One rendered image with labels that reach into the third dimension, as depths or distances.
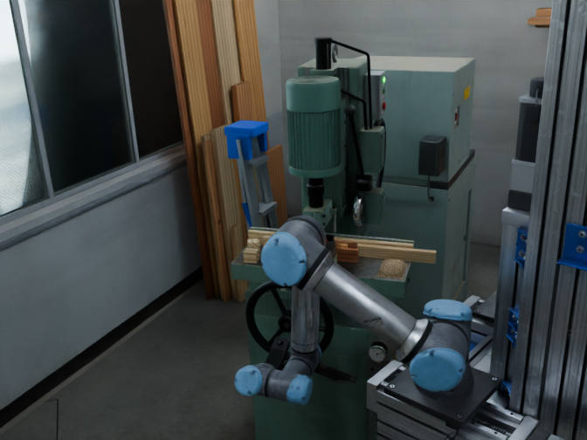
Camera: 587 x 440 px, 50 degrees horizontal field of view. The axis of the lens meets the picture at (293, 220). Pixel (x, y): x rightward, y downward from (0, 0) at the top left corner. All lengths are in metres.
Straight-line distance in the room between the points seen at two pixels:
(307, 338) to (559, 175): 0.75
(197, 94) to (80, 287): 1.21
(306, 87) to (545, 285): 0.91
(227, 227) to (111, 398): 1.15
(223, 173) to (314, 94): 1.67
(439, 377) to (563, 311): 0.35
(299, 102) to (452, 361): 0.96
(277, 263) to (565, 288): 0.68
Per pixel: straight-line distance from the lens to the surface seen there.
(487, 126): 4.37
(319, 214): 2.14
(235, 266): 2.19
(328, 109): 2.02
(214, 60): 3.81
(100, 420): 3.07
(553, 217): 1.56
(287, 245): 1.42
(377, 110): 2.33
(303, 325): 1.70
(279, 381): 1.68
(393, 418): 1.81
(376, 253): 2.19
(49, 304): 3.16
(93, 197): 3.24
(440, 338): 1.49
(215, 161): 3.56
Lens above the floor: 1.82
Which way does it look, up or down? 21 degrees down
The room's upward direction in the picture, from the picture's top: 2 degrees counter-clockwise
